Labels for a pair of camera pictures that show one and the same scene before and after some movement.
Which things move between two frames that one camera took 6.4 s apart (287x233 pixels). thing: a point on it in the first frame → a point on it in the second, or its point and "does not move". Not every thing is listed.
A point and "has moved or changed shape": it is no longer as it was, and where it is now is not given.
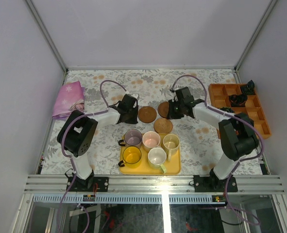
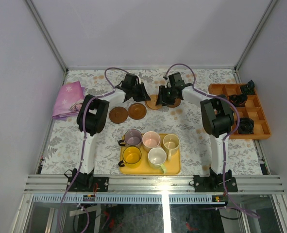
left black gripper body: (131, 116) → (138, 91)
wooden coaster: (163, 125) → (151, 103)
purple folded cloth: (69, 97) does not move
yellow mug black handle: (131, 158) does not move
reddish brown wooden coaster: (163, 108) has moved or changed shape
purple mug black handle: (132, 138) does not move
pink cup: (150, 139) does not move
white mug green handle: (157, 157) does not move
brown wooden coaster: (147, 114) has moved or changed shape
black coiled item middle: (238, 100) does not move
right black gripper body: (176, 110) → (166, 95)
